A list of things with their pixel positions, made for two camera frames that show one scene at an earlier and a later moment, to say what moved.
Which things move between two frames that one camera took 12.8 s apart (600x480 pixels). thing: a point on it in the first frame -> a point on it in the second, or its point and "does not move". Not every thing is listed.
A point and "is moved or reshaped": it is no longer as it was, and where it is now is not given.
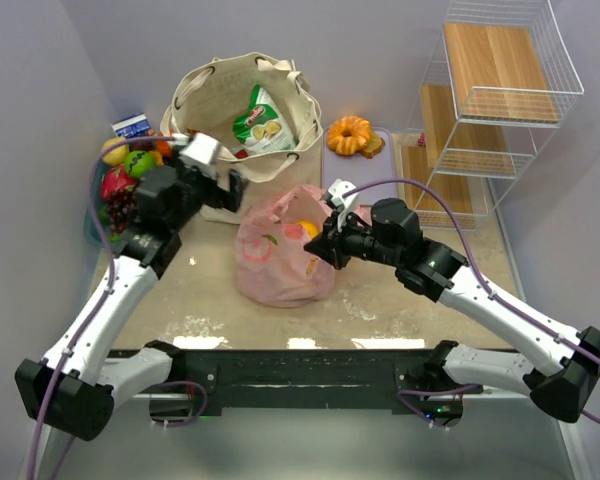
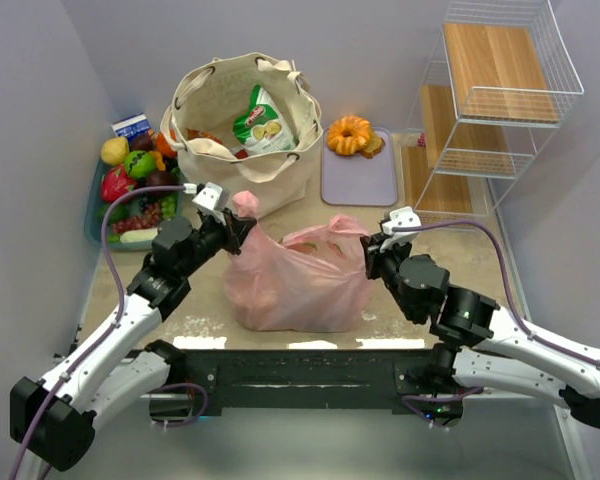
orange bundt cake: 348,135 does not move
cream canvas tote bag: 265,118 does not move
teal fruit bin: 88,226 does not move
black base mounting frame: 320,380 does not move
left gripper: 225,189 -> 235,230
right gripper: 335,244 -> 376,255
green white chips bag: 261,128 does not move
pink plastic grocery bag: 273,266 is moved or reshaped
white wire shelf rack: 500,80 does not move
